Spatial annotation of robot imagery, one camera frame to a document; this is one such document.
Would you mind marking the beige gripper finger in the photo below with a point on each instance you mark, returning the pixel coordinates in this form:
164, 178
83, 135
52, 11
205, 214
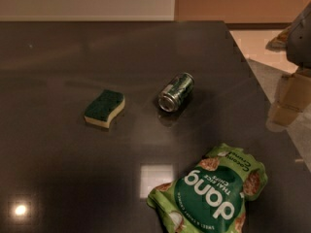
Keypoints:
280, 41
292, 98

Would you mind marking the green soda can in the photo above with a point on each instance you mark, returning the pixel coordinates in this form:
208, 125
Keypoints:
171, 98

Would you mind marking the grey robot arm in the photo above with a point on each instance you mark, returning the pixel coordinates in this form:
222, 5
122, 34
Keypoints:
298, 49

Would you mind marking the green chips bag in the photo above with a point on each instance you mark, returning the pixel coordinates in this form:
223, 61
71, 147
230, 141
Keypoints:
211, 197

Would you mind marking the green and yellow sponge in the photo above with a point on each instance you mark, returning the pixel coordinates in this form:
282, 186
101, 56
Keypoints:
104, 108

